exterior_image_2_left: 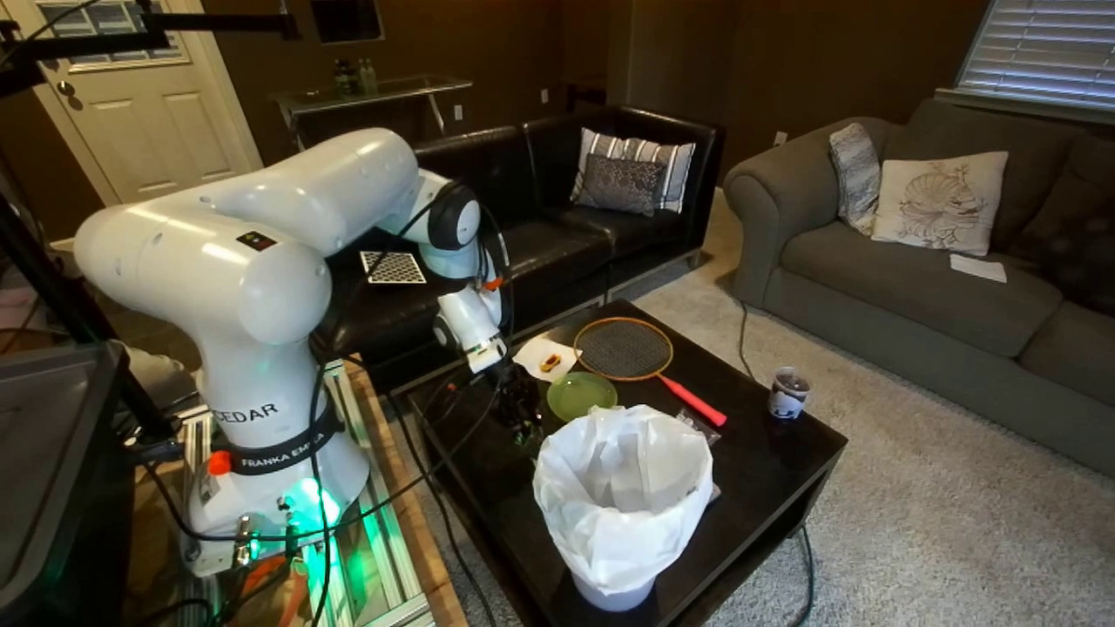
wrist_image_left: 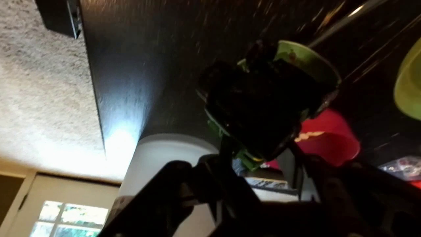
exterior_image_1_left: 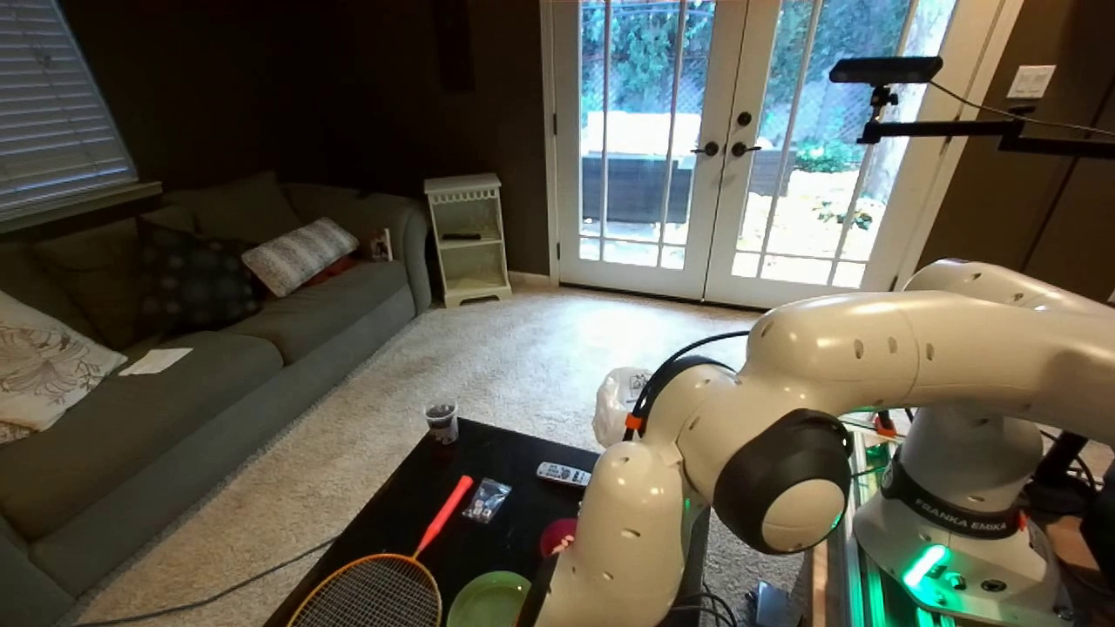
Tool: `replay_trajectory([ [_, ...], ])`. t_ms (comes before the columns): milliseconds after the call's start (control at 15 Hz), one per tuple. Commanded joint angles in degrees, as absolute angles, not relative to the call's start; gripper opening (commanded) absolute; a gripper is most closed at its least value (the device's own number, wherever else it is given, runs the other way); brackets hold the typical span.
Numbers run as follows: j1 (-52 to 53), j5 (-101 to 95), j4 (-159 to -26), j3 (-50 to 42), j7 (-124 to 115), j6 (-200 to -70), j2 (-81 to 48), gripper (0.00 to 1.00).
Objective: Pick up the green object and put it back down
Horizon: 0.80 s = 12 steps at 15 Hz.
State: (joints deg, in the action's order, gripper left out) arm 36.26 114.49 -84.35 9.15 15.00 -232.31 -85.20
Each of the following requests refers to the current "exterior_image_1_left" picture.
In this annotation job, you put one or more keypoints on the small clear plastic bag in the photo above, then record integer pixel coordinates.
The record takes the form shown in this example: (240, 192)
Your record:
(486, 498)

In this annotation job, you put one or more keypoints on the gray fabric sofa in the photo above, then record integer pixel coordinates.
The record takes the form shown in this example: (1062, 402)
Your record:
(176, 419)

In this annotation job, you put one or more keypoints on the green plastic plate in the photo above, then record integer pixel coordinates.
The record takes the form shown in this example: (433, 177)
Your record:
(483, 602)

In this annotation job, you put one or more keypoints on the red bowl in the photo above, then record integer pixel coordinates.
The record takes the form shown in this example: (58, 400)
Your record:
(559, 538)

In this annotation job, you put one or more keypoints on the white paper sheet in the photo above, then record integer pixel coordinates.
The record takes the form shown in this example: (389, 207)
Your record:
(156, 361)

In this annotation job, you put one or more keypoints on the white french door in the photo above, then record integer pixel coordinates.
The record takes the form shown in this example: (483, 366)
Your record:
(569, 142)
(760, 70)

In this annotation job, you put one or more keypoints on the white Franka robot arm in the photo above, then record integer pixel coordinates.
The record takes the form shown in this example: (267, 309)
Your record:
(963, 349)

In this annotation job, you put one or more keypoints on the brown throw pillow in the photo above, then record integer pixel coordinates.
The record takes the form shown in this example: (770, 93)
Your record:
(94, 280)

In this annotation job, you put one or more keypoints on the dark patterned throw pillow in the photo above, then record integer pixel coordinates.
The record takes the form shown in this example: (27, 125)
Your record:
(197, 280)

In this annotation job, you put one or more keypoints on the white printed throw pillow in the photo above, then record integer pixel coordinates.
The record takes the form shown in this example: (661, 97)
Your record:
(48, 366)

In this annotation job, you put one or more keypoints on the small white shelf unit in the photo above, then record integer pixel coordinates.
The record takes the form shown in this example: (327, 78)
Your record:
(465, 240)

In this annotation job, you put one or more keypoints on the black stereo camera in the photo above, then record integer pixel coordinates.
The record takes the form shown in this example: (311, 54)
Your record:
(888, 68)

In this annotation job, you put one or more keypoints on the small pale box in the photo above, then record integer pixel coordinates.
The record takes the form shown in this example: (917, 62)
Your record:
(380, 244)

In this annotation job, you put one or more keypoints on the white remote control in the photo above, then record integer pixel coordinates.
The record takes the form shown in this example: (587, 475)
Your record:
(562, 472)

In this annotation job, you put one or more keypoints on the striped white throw pillow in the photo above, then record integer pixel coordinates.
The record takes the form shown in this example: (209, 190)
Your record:
(301, 253)

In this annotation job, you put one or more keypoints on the white lined trash bin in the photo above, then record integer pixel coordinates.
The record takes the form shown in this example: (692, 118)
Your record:
(614, 407)

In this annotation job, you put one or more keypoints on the white wall switch plate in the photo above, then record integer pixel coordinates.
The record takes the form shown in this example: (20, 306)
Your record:
(1032, 80)

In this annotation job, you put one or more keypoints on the blue object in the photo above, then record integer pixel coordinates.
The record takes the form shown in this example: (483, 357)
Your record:
(774, 608)

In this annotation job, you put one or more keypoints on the orange badminton racket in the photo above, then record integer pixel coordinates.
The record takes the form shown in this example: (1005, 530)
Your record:
(444, 516)

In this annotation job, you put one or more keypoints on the white window blinds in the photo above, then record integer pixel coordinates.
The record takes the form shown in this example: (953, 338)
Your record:
(58, 106)

